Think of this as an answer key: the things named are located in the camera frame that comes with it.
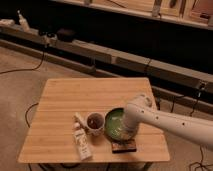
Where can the white ceramic mug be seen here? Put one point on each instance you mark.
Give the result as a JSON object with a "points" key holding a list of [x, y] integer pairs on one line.
{"points": [[95, 124]]}

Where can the long wooden bench rail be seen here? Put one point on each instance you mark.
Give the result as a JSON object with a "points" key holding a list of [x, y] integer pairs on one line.
{"points": [[177, 84]]}

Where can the green ceramic bowl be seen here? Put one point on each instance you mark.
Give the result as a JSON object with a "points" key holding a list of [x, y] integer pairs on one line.
{"points": [[113, 126]]}

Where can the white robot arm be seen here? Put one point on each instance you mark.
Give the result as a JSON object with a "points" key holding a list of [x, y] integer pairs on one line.
{"points": [[139, 110]]}

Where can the small dark brown box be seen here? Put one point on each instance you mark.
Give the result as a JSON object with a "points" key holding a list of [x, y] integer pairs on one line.
{"points": [[124, 146]]}

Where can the white spray bottle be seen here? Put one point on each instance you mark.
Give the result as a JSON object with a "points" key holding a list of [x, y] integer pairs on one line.
{"points": [[23, 22]]}

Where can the black round device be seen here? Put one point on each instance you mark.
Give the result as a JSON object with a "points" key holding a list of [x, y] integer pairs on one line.
{"points": [[65, 35]]}

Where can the small white stick object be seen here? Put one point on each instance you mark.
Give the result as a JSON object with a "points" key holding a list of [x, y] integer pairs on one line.
{"points": [[79, 118]]}

